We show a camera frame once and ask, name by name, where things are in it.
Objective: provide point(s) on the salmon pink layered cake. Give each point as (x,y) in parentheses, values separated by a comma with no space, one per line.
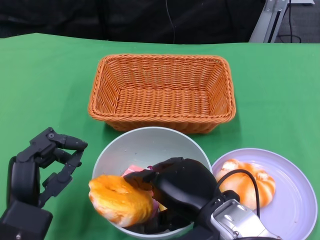
(132,170)

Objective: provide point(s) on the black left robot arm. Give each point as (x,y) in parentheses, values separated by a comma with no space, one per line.
(22,222)

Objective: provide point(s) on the green tablecloth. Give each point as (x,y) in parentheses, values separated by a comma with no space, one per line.
(37,87)

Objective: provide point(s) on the lavender plate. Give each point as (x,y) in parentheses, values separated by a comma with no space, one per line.
(295,180)

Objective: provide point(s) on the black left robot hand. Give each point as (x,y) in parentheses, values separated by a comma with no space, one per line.
(23,177)

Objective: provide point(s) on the grey metal stand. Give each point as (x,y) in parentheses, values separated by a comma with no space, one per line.
(263,22)

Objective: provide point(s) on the pale green bowl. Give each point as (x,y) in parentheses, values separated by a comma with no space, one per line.
(150,145)

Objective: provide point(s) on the orange striped bread bun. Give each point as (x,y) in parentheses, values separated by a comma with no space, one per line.
(235,185)

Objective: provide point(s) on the orange wicker basket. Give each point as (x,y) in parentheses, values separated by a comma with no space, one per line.
(160,100)

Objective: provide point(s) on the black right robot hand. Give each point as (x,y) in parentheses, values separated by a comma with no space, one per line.
(185,185)

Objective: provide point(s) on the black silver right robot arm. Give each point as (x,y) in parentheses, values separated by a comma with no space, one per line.
(232,217)

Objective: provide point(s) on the black cloth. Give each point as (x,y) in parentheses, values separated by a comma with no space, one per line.
(75,17)

